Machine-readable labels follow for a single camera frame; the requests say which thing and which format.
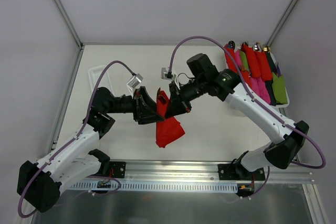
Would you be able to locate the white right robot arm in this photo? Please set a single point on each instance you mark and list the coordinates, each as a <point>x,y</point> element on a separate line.
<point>286,136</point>

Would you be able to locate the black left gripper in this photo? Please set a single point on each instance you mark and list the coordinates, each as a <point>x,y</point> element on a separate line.
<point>137,107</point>

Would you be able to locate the right frame post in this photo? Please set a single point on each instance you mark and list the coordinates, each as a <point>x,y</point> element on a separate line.
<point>282,21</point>

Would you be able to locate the copper knife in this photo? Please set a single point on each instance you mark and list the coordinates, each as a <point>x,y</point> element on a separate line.
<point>158,92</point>

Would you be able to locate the left frame post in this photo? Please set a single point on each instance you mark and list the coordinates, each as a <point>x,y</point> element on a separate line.
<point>65,17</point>

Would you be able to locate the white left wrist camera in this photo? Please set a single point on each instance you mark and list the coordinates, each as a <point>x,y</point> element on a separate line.
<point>134,82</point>

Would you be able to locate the black rolled napkin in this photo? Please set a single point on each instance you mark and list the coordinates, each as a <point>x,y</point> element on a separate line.
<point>269,83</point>

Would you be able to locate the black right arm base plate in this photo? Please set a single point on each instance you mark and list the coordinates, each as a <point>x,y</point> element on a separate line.
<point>225,172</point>

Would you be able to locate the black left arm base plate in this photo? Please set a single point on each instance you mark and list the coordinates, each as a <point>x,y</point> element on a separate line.
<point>116,169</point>

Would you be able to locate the white perforated utensil basket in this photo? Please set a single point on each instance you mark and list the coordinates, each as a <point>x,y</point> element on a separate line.
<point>94,74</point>

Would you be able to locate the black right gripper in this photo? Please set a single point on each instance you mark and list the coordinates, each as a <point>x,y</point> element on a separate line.
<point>179,96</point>

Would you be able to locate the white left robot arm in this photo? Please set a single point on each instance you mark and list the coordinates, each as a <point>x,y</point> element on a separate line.
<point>43,182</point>

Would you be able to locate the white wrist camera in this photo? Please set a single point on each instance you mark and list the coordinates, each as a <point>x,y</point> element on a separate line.
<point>166,74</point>
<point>134,82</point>

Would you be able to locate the red rolled napkin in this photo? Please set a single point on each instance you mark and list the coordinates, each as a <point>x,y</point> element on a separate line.
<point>257,62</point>

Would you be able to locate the green rolled napkin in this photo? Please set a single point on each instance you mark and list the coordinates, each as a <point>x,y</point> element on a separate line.
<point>279,89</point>

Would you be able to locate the white slotted cable duct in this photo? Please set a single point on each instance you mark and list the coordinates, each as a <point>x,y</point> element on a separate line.
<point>100,185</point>

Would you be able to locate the white tray of rolled napkins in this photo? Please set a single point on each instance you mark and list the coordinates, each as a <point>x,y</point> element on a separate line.
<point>277,72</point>

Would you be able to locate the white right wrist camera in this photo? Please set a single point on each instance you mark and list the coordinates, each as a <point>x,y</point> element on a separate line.
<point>166,74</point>

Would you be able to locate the red paper napkin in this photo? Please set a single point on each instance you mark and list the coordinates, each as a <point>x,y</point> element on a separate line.
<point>170,129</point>

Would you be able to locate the frame post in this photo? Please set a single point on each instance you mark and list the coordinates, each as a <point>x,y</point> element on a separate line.
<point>282,21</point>
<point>65,17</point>

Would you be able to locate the aluminium front rail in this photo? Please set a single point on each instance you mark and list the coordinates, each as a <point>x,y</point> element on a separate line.
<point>205,172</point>

